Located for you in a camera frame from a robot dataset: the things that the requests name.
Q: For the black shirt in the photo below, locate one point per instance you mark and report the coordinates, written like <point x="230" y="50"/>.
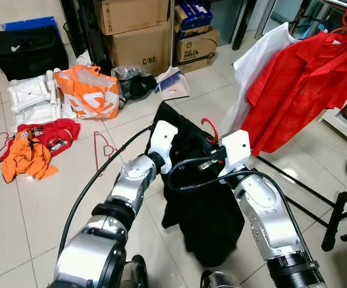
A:
<point x="203" y="222"/>

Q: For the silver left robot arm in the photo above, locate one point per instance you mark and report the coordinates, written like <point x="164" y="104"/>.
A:
<point x="95" y="240"/>

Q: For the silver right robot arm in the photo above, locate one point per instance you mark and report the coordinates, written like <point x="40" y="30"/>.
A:
<point x="269" y="222"/>

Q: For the black hanger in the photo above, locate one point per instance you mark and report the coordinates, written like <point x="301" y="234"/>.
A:
<point x="317" y="24"/>

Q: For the small printed cardboard box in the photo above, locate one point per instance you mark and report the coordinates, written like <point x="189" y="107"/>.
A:
<point x="196" y="51"/>

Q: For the black plastic bag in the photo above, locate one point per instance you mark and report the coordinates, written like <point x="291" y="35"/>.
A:
<point x="134" y="84"/>

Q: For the plain red shirt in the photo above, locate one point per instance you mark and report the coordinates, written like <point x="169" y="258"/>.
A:
<point x="305" y="90"/>

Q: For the grey robot right foot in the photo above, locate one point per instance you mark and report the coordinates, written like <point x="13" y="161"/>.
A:
<point x="221" y="281"/>

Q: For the grey robot foot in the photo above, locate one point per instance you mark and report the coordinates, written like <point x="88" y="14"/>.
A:
<point x="136" y="273"/>
<point x="221" y="281"/>

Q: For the large printed cardboard box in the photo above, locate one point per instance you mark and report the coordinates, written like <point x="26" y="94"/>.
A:
<point x="140" y="51"/>

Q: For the black clothes rack base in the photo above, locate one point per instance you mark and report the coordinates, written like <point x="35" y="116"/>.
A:
<point x="335" y="222"/>

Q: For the orange white shopping bag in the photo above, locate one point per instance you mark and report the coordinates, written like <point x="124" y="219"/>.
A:
<point x="89" y="93"/>

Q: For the blue printed carton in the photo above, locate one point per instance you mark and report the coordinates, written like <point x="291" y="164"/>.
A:
<point x="194" y="15"/>

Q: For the grey robot left foot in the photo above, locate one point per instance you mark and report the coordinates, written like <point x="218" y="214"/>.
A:
<point x="136" y="273"/>

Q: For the plain cardboard box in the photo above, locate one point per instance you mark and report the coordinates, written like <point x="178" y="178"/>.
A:
<point x="131" y="15"/>

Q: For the black metal shelf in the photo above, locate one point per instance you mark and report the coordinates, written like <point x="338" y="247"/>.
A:
<point x="83" y="30"/>

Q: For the orange shirt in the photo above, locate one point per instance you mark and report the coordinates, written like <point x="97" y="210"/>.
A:
<point x="26" y="159"/>

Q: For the white plastic stool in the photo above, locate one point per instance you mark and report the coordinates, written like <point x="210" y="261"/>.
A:
<point x="32" y="96"/>

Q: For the black fabric bag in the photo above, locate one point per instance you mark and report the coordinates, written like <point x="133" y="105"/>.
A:
<point x="29" y="54"/>

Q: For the blue flat board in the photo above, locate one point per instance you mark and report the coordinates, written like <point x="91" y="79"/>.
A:
<point x="29" y="23"/>

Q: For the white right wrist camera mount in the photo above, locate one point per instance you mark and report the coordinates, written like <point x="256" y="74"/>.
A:
<point x="236" y="150"/>

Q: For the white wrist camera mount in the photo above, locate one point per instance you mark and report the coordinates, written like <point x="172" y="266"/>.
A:
<point x="162" y="144"/>
<point x="236" y="150"/>

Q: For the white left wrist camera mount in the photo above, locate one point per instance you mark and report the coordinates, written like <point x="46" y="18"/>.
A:
<point x="162" y="144"/>

